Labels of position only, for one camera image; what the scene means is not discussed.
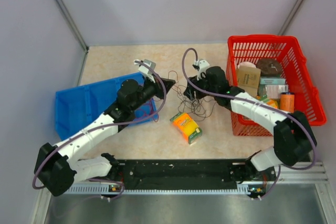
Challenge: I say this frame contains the aluminium frame rail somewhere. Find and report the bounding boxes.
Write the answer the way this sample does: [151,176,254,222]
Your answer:
[62,163,328,198]

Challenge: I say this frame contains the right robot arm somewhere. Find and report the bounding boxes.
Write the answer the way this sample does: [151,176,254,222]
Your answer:
[185,63,317,180]

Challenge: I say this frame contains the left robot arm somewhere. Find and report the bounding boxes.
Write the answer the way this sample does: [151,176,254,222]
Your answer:
[32,77,175,197]

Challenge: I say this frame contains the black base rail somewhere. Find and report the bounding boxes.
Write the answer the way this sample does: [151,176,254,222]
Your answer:
[100,159,276,190]

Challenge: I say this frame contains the orange cylindrical can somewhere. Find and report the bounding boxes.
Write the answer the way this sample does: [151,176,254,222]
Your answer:
[280,92,295,113]

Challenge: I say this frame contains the teal small box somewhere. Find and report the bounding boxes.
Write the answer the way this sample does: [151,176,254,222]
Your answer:
[260,77,286,85]

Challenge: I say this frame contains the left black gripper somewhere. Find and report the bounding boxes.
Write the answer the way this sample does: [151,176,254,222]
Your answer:
[131,73,175,112]

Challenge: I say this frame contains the blue plastic bin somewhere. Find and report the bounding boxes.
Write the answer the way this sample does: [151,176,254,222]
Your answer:
[55,72,144,141]

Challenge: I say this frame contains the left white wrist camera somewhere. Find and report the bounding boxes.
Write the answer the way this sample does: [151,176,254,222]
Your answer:
[134,59,156,82]

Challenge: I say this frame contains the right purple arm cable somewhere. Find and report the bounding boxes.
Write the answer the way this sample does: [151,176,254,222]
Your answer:
[182,48,318,201]

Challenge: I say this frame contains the red plastic basket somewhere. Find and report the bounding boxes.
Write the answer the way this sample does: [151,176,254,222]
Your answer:
[226,34,327,126]

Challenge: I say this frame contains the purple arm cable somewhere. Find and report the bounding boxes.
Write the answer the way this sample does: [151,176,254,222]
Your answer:
[31,60,167,201]
[182,48,318,201]

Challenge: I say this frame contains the orange sponge package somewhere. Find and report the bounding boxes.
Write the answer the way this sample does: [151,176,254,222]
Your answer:
[170,112,203,145]

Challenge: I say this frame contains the striped sponge in basket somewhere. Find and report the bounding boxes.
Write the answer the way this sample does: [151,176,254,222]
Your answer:
[257,95,279,109]

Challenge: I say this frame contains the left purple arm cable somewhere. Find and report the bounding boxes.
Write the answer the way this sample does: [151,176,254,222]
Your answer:
[31,60,167,201]

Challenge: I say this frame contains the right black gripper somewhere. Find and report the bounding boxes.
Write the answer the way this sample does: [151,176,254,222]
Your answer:
[184,71,218,101]

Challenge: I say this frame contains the red wire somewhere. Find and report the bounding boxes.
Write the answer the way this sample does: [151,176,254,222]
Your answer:
[133,99,160,123]

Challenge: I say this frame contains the black wire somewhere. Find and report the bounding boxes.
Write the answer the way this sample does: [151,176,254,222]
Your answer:
[175,84,217,120]

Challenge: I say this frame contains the brown round lid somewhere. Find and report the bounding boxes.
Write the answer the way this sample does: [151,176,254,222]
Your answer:
[256,58,283,77]

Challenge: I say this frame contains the brown cardboard box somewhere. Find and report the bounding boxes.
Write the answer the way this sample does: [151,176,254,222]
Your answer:
[237,66,261,98]

